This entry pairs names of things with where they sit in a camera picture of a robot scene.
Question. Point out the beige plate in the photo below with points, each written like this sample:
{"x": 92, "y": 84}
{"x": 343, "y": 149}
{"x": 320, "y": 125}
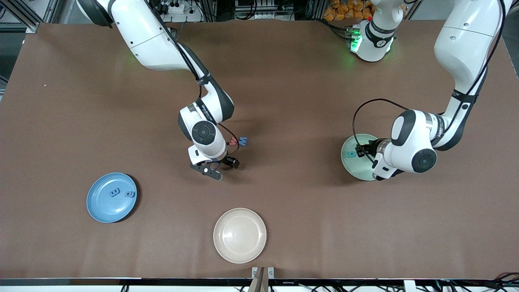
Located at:
{"x": 239, "y": 235}

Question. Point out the teal letter R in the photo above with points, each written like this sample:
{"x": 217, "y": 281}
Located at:
{"x": 349, "y": 154}

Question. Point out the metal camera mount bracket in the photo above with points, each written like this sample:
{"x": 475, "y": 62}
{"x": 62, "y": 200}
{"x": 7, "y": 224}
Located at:
{"x": 255, "y": 271}

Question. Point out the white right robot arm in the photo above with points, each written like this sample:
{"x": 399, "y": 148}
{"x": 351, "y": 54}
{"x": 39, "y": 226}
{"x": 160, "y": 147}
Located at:
{"x": 202, "y": 132}

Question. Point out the blue letter m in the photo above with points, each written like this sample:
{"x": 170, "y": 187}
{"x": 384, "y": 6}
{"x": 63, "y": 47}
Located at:
{"x": 115, "y": 192}

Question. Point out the orange packaged items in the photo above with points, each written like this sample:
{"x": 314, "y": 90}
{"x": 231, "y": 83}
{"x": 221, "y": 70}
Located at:
{"x": 344, "y": 10}

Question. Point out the white power strip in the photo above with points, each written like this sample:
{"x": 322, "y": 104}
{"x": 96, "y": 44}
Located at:
{"x": 175, "y": 8}

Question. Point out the aluminium frame corner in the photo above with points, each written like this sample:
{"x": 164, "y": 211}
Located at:
{"x": 496, "y": 21}
{"x": 32, "y": 27}

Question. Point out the blue capital letter W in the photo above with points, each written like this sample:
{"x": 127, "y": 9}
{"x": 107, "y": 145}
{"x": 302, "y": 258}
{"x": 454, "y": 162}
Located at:
{"x": 243, "y": 141}

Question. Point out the green plate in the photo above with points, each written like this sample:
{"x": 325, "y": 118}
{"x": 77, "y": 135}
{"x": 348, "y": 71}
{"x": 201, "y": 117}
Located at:
{"x": 359, "y": 170}

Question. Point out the blue letter a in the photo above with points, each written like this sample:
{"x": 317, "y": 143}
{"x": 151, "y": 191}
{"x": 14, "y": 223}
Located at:
{"x": 129, "y": 194}

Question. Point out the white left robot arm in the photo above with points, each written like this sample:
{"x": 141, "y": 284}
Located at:
{"x": 423, "y": 160}

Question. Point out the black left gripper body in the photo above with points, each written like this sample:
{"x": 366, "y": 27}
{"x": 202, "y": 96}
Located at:
{"x": 370, "y": 147}

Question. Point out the grey equipment rack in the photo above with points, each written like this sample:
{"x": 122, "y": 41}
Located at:
{"x": 263, "y": 14}

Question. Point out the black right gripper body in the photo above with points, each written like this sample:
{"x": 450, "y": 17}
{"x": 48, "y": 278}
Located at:
{"x": 227, "y": 160}

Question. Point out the blue plate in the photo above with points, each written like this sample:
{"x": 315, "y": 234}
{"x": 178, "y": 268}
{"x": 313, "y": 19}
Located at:
{"x": 105, "y": 207}

